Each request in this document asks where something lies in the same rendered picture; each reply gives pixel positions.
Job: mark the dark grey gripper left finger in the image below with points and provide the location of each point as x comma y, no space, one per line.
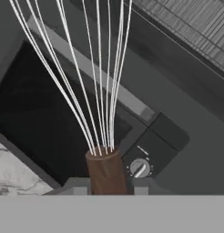
76,185

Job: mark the silver microwave knob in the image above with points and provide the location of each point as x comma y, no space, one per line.
138,168

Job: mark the dark grey microwave oven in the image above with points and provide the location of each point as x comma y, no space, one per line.
35,121

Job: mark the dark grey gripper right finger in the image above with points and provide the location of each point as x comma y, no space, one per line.
141,186

